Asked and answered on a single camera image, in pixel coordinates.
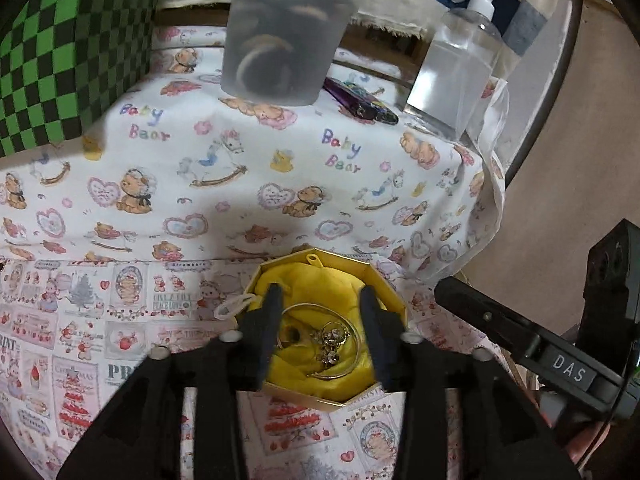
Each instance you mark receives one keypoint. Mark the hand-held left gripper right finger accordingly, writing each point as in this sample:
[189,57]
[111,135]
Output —
[380,340]

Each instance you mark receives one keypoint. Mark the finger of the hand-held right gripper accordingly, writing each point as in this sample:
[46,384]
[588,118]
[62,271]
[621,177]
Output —
[490,317]

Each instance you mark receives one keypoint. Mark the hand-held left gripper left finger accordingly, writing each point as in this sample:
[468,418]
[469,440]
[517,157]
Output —
[265,340]

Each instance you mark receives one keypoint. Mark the silver bangle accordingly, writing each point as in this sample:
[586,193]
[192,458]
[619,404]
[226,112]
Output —
[356,340]

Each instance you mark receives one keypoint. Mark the gold octagonal box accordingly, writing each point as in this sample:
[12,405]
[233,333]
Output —
[300,397]

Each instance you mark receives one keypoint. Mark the white plastic loop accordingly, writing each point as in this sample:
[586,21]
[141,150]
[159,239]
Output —
[235,306]

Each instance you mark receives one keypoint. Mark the yellow cloth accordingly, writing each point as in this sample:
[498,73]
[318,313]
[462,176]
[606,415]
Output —
[320,285]

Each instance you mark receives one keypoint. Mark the bear print cloth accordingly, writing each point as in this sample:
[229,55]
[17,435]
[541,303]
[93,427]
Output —
[250,170]

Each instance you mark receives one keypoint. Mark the clear spray bottle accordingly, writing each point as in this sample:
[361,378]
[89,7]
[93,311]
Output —
[452,75]

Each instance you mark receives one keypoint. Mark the purple lighter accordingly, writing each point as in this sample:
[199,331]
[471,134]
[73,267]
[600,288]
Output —
[345,94]

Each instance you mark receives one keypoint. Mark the translucent plastic container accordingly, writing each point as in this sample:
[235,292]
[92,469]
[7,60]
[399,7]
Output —
[285,35]

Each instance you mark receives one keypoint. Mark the green checkered tissue box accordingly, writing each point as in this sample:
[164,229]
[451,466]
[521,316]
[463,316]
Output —
[75,50]

